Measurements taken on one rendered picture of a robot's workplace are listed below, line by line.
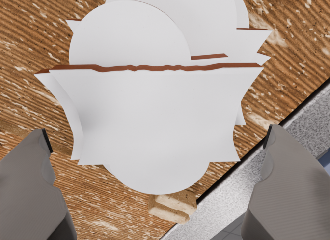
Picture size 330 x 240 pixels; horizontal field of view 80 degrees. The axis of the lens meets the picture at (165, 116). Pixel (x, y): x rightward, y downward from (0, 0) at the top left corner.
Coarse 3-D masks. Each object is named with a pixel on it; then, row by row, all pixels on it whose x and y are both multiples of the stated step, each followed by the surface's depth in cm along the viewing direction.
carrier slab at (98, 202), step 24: (0, 144) 23; (72, 168) 25; (96, 168) 25; (72, 192) 27; (96, 192) 27; (120, 192) 28; (72, 216) 30; (96, 216) 30; (120, 216) 30; (144, 216) 30
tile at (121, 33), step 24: (120, 0) 10; (96, 24) 11; (120, 24) 11; (144, 24) 11; (168, 24) 11; (72, 48) 11; (96, 48) 11; (120, 48) 11; (144, 48) 11; (168, 48) 11; (48, 72) 12; (72, 120) 14
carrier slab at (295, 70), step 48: (0, 0) 16; (48, 0) 16; (96, 0) 16; (288, 0) 16; (0, 48) 18; (48, 48) 18; (288, 48) 18; (0, 96) 20; (48, 96) 20; (288, 96) 21; (240, 144) 24
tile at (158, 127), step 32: (96, 64) 12; (224, 64) 12; (256, 64) 11; (96, 96) 11; (128, 96) 12; (160, 96) 12; (192, 96) 12; (224, 96) 12; (96, 128) 13; (128, 128) 13; (160, 128) 13; (192, 128) 13; (224, 128) 13; (96, 160) 14; (128, 160) 14; (160, 160) 14; (192, 160) 14; (224, 160) 14; (160, 192) 16
